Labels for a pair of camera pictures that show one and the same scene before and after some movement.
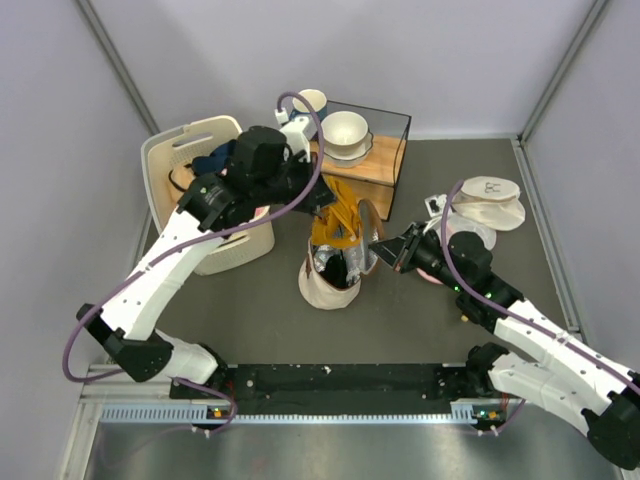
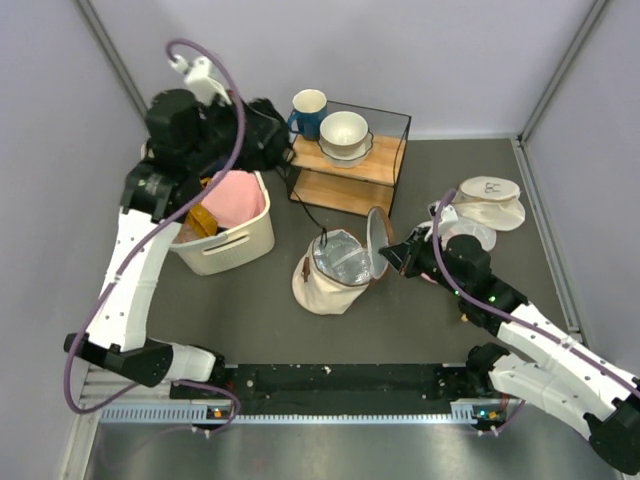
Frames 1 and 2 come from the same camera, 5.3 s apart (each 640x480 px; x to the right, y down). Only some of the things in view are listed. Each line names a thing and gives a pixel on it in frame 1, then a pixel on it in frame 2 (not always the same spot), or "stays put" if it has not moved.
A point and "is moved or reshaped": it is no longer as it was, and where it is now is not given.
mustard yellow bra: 337,224 is moved or reshaped
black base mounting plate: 335,389 stays put
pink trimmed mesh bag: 456,224 stays put
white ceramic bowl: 344,132 stays put
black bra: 335,271 → 266,141
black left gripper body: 293,178 → 199,154
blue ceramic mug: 317,101 stays put
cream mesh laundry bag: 493,202 stays put
